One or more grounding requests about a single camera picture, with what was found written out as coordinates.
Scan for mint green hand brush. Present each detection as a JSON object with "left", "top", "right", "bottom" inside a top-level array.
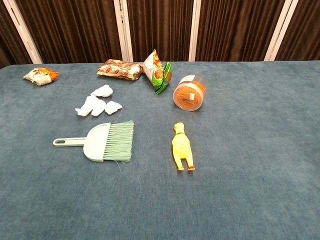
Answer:
[{"left": 52, "top": 119, "right": 135, "bottom": 163}]

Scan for white paper pieces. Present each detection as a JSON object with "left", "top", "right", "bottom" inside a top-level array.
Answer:
[{"left": 74, "top": 95, "right": 107, "bottom": 117}]

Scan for yellow rubber chicken toy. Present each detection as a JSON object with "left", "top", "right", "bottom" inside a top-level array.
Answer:
[{"left": 171, "top": 121, "right": 195, "bottom": 172}]

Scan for clear jar of rubber bands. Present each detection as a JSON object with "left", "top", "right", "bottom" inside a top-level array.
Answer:
[{"left": 172, "top": 74, "right": 207, "bottom": 112}]

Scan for green white snack bag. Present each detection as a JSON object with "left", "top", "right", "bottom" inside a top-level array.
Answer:
[{"left": 142, "top": 48, "right": 173, "bottom": 95}]

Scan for brown red snack bag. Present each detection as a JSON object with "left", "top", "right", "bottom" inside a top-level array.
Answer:
[{"left": 96, "top": 58, "right": 143, "bottom": 82}]

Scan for blue felt table cover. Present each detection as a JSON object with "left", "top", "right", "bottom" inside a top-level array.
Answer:
[{"left": 0, "top": 60, "right": 320, "bottom": 240}]

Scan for dark brown pleated curtain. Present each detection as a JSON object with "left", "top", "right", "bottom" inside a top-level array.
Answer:
[{"left": 0, "top": 0, "right": 320, "bottom": 69}]

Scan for orange white snack wrapper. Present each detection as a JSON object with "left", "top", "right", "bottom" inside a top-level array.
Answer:
[{"left": 22, "top": 66, "right": 60, "bottom": 87}]

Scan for white screen frame post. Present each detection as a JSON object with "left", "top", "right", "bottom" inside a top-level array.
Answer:
[
  {"left": 2, "top": 0, "right": 44, "bottom": 65},
  {"left": 188, "top": 0, "right": 202, "bottom": 62},
  {"left": 113, "top": 0, "right": 134, "bottom": 63},
  {"left": 263, "top": 0, "right": 300, "bottom": 62}
]

